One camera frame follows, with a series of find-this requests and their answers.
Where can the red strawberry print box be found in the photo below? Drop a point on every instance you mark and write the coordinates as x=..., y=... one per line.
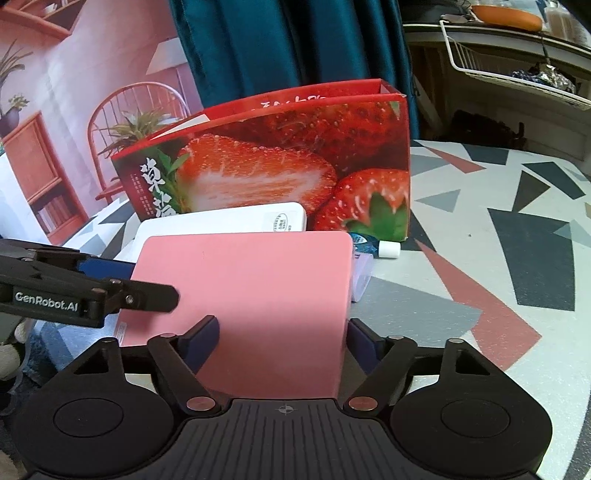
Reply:
x=277, y=161

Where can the grey shelf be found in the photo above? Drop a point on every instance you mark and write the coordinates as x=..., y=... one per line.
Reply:
x=425, y=34

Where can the pink box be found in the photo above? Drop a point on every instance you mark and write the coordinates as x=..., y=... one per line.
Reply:
x=258, y=300

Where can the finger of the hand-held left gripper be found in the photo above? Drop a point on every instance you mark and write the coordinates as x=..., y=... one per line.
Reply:
x=147, y=295
x=107, y=266

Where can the lavender bottle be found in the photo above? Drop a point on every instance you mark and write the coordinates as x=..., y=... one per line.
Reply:
x=362, y=274

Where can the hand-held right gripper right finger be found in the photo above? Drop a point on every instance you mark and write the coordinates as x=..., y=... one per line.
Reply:
x=364, y=346

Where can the white plush toy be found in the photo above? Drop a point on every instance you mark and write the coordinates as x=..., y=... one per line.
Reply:
x=10, y=357

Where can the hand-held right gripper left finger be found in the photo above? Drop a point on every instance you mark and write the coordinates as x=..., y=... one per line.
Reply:
x=203, y=337

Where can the teal curtain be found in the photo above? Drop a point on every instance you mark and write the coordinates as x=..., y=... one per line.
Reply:
x=286, y=46

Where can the crumpled foil wrapper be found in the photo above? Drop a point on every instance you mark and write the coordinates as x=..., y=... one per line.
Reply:
x=545, y=77

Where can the small blue white-capped tube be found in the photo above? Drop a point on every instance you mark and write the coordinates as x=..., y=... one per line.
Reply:
x=381, y=248

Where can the pink room wall poster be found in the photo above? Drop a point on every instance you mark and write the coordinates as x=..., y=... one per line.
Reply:
x=92, y=92

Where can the white box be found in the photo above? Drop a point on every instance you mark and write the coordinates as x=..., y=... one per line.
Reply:
x=207, y=221

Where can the orange tray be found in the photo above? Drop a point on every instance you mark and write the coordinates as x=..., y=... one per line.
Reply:
x=505, y=17

